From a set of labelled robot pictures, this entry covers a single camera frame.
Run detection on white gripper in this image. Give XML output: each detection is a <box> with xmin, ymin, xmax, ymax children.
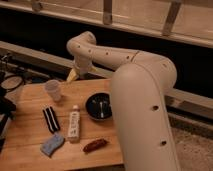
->
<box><xmin>66</xmin><ymin>56</ymin><xmax>93</xmax><ymax>82</ymax></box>

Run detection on white bottle with label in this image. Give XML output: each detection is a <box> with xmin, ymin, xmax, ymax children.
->
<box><xmin>67</xmin><ymin>105</ymin><xmax>80</xmax><ymax>143</ymax></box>

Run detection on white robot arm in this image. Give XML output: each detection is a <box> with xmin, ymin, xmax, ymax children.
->
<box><xmin>67</xmin><ymin>31</ymin><xmax>181</xmax><ymax>171</ymax></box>

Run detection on dark blue bowl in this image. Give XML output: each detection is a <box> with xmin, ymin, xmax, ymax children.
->
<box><xmin>85</xmin><ymin>93</ymin><xmax>112</xmax><ymax>121</ymax></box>

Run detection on black white striped cloth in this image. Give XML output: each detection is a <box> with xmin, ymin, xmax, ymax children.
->
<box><xmin>42</xmin><ymin>107</ymin><xmax>60</xmax><ymax>134</ymax></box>

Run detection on wooden board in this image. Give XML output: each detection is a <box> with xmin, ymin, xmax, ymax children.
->
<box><xmin>0</xmin><ymin>79</ymin><xmax>122</xmax><ymax>171</ymax></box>

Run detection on black equipment at left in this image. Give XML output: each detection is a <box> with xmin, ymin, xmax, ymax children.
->
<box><xmin>0</xmin><ymin>54</ymin><xmax>18</xmax><ymax>153</ymax></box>

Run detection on red brown sausage toy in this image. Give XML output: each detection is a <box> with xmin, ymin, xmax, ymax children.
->
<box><xmin>83</xmin><ymin>139</ymin><xmax>108</xmax><ymax>153</ymax></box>

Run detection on round black ring object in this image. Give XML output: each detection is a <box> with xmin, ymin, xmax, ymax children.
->
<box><xmin>0</xmin><ymin>75</ymin><xmax>24</xmax><ymax>92</ymax></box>

